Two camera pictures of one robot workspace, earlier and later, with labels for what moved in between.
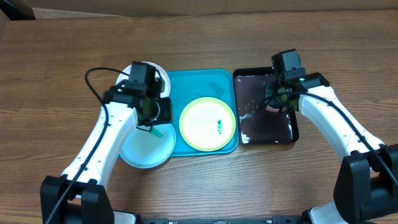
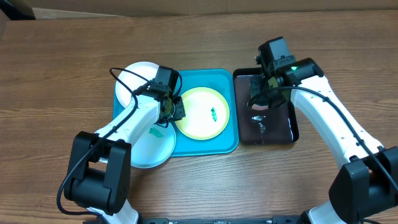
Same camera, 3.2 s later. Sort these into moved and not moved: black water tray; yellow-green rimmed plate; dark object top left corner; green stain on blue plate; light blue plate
Moved: yellow-green rimmed plate
Not moved: green stain on blue plate; light blue plate; black water tray; dark object top left corner
